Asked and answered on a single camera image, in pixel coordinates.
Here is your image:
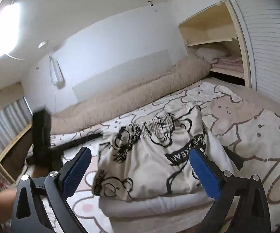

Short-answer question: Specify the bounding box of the cream black print garment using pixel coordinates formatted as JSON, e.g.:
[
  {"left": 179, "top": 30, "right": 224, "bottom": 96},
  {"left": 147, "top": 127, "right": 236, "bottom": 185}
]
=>
[{"left": 92, "top": 106, "right": 234, "bottom": 201}]

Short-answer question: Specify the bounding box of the pink folded bedding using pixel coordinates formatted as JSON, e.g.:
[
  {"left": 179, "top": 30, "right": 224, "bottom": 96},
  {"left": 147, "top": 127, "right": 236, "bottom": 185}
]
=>
[{"left": 212, "top": 56, "right": 244, "bottom": 73}]

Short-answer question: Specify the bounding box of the white slatted wardrobe door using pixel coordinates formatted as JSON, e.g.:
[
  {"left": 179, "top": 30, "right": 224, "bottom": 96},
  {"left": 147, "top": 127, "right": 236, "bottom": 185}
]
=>
[{"left": 229, "top": 0, "right": 280, "bottom": 103}]

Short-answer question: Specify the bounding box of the white pillow on shelf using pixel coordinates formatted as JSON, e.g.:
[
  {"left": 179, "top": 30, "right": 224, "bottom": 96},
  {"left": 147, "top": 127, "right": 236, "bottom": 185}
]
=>
[{"left": 195, "top": 46, "right": 229, "bottom": 64}]

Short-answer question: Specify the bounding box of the bear pattern bed blanket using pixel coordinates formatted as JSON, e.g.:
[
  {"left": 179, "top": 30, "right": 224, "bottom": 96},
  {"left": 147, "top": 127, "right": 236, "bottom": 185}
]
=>
[{"left": 25, "top": 77, "right": 280, "bottom": 233}]

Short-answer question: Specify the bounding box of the wooden wardrobe shelf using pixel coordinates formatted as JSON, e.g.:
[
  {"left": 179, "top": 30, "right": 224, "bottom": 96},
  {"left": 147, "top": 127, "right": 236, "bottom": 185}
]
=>
[{"left": 178, "top": 1, "right": 251, "bottom": 87}]

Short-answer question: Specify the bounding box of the person left hand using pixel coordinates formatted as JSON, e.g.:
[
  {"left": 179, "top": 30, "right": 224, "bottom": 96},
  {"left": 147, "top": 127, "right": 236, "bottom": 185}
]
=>
[{"left": 0, "top": 188, "right": 17, "bottom": 223}]

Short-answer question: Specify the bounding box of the round ceiling lamp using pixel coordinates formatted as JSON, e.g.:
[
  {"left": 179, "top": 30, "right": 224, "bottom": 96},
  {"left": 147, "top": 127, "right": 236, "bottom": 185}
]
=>
[{"left": 0, "top": 3, "right": 21, "bottom": 57}]

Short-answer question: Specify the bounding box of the white hanging wall bag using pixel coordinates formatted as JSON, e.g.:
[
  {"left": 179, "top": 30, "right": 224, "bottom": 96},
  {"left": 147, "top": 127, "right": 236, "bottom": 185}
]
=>
[{"left": 48, "top": 56, "right": 65, "bottom": 89}]

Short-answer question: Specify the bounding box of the wooden headboard shelf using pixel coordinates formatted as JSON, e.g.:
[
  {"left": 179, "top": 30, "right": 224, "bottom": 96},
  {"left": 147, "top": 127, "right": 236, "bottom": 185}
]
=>
[{"left": 0, "top": 123, "right": 32, "bottom": 191}]

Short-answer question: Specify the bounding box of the beige rolled duvet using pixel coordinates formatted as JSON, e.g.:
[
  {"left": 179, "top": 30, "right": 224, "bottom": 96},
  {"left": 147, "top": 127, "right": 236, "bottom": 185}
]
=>
[{"left": 50, "top": 54, "right": 211, "bottom": 135}]

